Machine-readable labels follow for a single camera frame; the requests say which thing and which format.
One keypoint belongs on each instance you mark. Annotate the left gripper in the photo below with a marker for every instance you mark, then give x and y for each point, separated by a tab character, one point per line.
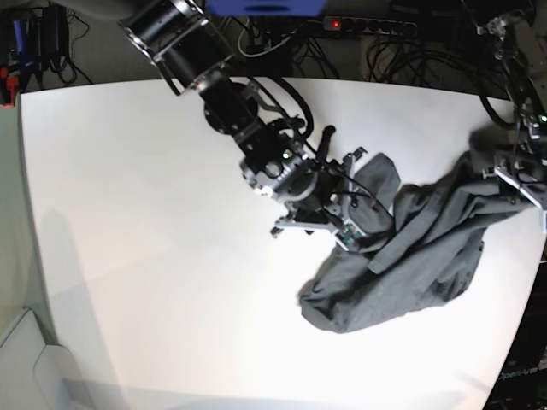
524	174

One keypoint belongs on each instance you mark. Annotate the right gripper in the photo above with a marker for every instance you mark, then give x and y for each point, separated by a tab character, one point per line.
322	197

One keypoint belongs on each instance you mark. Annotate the grey t-shirt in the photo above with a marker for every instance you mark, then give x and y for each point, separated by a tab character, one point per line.
422	256

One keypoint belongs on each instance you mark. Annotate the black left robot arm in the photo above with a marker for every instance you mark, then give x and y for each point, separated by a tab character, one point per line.
521	54

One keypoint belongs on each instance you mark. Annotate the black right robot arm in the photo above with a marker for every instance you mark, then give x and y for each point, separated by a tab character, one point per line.
190	54

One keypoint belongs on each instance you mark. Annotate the black power strip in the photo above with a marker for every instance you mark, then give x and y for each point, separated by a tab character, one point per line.
369	26

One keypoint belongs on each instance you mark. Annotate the blue box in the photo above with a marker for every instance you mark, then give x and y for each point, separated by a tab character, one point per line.
266	7

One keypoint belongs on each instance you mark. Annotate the black power adapter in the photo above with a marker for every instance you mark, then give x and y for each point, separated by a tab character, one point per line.
54	37

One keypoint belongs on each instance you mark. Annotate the blue tool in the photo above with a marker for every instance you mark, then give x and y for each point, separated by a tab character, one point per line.
24	55

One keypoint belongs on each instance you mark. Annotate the red clamp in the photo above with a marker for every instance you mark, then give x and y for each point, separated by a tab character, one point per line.
9	88

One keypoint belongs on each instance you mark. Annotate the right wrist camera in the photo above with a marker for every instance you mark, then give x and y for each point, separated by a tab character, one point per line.
349	236

